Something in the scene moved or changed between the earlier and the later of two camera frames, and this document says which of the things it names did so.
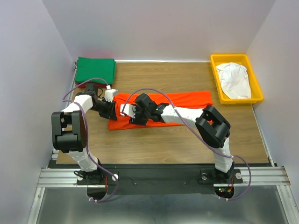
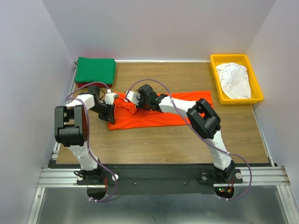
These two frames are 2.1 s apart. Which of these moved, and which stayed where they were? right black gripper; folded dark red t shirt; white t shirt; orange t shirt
Moved: right black gripper
Stayed: folded dark red t shirt; white t shirt; orange t shirt
